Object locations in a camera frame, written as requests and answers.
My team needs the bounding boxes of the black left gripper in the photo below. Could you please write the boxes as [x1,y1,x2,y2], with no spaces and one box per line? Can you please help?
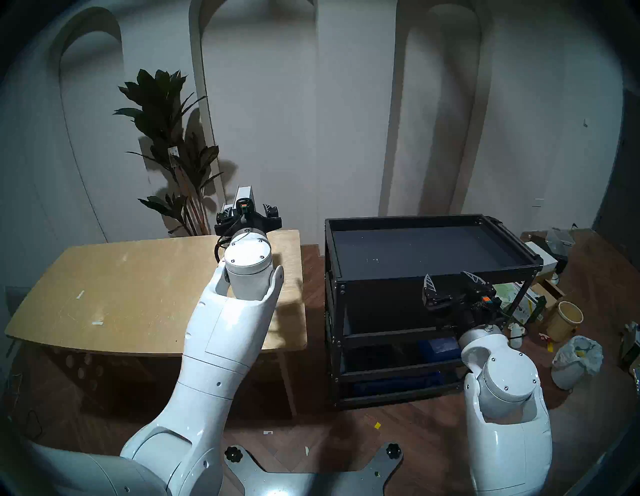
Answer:
[215,203,282,236]

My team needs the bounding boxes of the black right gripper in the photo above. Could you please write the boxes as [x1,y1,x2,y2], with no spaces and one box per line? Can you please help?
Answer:
[422,271,505,329]

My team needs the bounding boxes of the blue plastic bin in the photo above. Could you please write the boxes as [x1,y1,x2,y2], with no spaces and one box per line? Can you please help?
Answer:
[417,336,463,361]

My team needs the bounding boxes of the black three-tier utility cart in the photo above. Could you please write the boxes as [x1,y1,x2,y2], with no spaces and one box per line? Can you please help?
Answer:
[324,214,544,411]

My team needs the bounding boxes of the green and white carton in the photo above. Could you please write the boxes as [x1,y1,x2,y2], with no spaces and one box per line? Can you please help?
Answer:
[512,295,547,326]

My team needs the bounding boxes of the white rectangular box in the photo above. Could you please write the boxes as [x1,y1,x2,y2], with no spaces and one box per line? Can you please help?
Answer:
[524,241,559,275]

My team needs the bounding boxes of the brown cardboard box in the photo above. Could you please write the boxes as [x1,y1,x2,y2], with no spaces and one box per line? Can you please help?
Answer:
[530,279,567,313]

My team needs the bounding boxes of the clear plastic storage box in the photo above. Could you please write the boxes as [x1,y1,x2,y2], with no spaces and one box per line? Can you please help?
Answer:
[545,227,576,253]

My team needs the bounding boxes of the yellow plastic bucket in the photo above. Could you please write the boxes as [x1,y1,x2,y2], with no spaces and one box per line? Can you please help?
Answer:
[546,300,584,343]

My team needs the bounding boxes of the white bin with bag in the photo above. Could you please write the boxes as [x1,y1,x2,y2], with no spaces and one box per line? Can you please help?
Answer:
[551,335,604,391]

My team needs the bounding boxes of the tall green potted plant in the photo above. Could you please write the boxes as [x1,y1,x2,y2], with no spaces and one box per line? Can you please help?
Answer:
[113,69,224,237]

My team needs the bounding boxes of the light wooden table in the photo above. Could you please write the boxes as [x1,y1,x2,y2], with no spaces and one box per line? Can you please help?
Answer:
[5,230,308,418]

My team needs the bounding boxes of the dark clutter pile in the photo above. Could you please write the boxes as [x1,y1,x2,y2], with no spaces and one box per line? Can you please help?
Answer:
[620,321,640,373]

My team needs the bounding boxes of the dark door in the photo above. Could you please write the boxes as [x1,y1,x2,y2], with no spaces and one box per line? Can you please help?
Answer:
[592,90,640,256]

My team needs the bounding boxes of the grey metal robot base plate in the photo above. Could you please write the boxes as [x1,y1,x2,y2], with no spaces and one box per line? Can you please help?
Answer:
[223,442,403,496]

